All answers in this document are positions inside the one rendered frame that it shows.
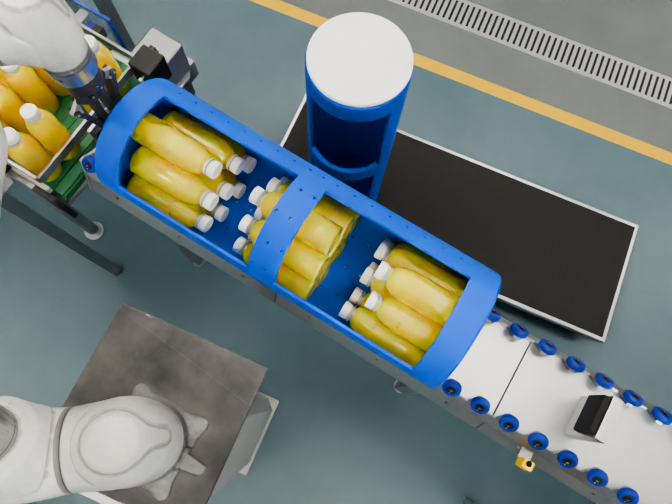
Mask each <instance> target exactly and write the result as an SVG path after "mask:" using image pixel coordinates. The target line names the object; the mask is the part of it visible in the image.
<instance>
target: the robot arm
mask: <svg viewBox="0 0 672 504"><path fill-rule="evenodd" d="M11 65H20V66H32V67H38V68H42V69H43V70H45V71H46V72H47V74H48V75H49V76H50V77H51V78H52V79H53V81H55V82H57V83H58V84H60V85H62V86H63V87H64V88H65V89H66V90H67V92H68V93H69V94H70V95H71V100H72V101H73V105H72V107H69V108H68V109H67V113H69V114H71V115H72V116H74V117H76V118H77V119H78V118H79V119H80V118H84V119H86V120H87V121H89V122H91V123H93V124H95V125H97V126H99V127H100V128H102V127H103V125H104V123H105V121H106V119H107V117H108V116H109V114H110V112H111V111H112V109H113V108H114V107H115V105H116V104H117V103H118V102H119V100H120V99H121V94H120V91H119V87H118V84H117V80H116V69H114V68H112V67H111V66H109V65H107V64H104V65H103V69H100V68H99V66H98V59H97V57H96V55H95V53H94V52H93V50H92V49H91V47H90V46H89V43H88V42H87V40H86V39H85V37H84V32H83V29H82V27H81V25H80V23H79V21H78V19H77V17H76V16H75V14H74V12H73V11H72V9H71V8H70V7H69V5H68V4H67V3H66V1H65V0H0V67H3V66H11ZM105 86H106V89H107V91H106V89H105ZM98 98H99V99H100V101H101V102H102V103H103V105H104V106H105V107H106V108H107V109H105V110H104V108H103V107H102V106H101V103H100V101H99V100H98ZM80 105H89V106H90V107H91V108H92V110H93V111H94V112H95V113H96V115H97V117H98V118H95V117H93V116H91V115H90V114H88V113H86V112H84V110H83V108H82V107H80ZM7 157H8V143H7V137H6V133H5V130H4V128H3V126H2V124H1V122H0V214H1V200H2V191H3V184H4V177H5V171H6V165H7ZM208 427H209V421H208V420H207V419H206V418H205V417H201V416H196V415H193V414H191V413H189V412H187V411H186V410H184V409H182V408H180V407H179V406H177V405H175V404H173V403H171V402H170V401H168V400H166V399H164V398H163V397H161V396H159V395H157V394H156V393H154V392H153V391H152V390H151V389H150V387H149V386H148V385H146V384H143V383H140V384H138V385H136V386H135V387H134V389H133V392H132V396H121V397H115V398H111V399H107V400H103V401H98V402H94V403H89V404H84V405H79V406H73V407H56V408H51V407H49V406H46V405H42V404H37V403H33V402H29V401H26V400H23V399H20V398H17V397H12V396H0V504H24V503H30V502H36V501H42V500H47V499H52V498H56V497H60V496H64V495H69V494H74V493H85V492H96V491H108V490H115V489H127V488H133V487H137V486H141V487H142V488H144V489H146V490H147V491H149V492H150V493H151V494H152V496H153V497H154V498H155V499H156V500H158V501H163V500H165V499H167V498H168V497H169V495H170V493H171V489H172V485H173V483H174V480H175V479H176V477H177V475H178V473H179V472H180V470H181V469H182V470H184V471H187V472H189V473H192V474H195V475H197V476H200V475H201V474H203V472H204V471H205V469H206V467H205V466H206V465H205V464H204V463H202V462H201V461H200V460H199V459H197V458H196V457H195V456H194V455H192V454H191V451H192V449H193V447H194V446H195V444H196V442H197V441H198V439H199V438H200V436H201V435H202V434H203V433H204V432H206V431H207V429H208Z"/></svg>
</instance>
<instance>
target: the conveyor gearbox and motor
mask: <svg viewBox="0 0 672 504"><path fill-rule="evenodd" d="M143 44H144V45H146V46H148V47H149V46H150V45H152V46H153V47H156V49H157V50H158V51H159V53H162V54H163V56H164V57H165V59H166V62H167V64H168V66H169V68H170V70H171V73H172V76H171V77H170V79H169V80H168V81H170V82H172V83H174V84H175V85H177V86H179V87H181V88H182V89H184V90H186V91H187V92H189V93H191V94H193V95H194V96H196V94H195V93H196V92H195V90H194V87H193V85H192V82H193V80H194V79H195V78H196V77H197V75H198V74H199V73H198V70H197V67H196V64H195V62H194V60H192V59H190V58H189V57H187V56H186V54H185V51H184V49H183V46H182V43H181V42H177V41H175V40H174V39H172V38H170V37H168V36H167V35H165V34H163V33H162V32H160V31H159V30H158V29H155V28H151V29H150V30H149V31H148V33H147V34H146V35H145V36H144V37H143V39H142V40H141V41H140V42H139V43H138V45H137V46H136V47H135V48H134V49H133V51H132V52H131V53H133V54H135V53H136V52H137V51H138V50H139V48H140V47H141V46H142V45H143ZM196 97H197V96H196Z"/></svg>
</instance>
